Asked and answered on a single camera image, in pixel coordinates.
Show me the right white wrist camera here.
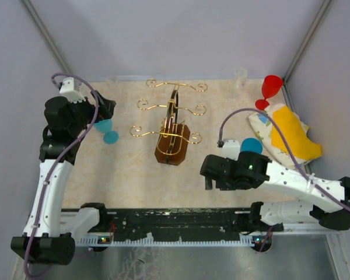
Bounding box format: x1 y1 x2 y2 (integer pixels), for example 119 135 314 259
218 139 241 160

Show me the left aluminium corner post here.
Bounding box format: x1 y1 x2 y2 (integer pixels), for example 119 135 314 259
19 0 73 74

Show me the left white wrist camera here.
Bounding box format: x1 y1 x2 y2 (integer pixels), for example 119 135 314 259
59 76 86 104

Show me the gold wire glass rack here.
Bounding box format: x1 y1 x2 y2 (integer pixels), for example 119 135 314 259
129 78 208 166

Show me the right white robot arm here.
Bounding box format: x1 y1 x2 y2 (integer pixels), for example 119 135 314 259
200 152 350 231

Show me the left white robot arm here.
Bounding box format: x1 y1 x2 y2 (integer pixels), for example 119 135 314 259
10 94 116 265

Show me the aluminium corner post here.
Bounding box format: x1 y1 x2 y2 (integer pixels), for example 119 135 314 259
282 0 333 82
19 0 73 74

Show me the blue wine glass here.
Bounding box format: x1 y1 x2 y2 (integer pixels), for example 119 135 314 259
240 138 263 154
93 119 119 145

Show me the clear wine glass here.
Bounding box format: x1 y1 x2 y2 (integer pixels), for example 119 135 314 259
106 76 120 87
233 68 248 89

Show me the patterned yellow cloth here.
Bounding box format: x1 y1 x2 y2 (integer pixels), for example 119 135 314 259
247 103 323 169

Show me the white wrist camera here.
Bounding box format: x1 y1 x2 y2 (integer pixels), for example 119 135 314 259
59 76 86 104
218 139 241 160

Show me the red plastic wine glass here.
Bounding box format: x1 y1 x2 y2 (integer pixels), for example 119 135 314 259
255 75 284 110

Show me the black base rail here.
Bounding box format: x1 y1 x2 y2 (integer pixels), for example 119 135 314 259
26 206 339 253

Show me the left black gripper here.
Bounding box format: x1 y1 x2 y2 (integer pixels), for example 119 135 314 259
66 90 116 136

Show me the right aluminium corner post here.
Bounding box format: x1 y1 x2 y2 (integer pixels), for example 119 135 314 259
282 0 333 82

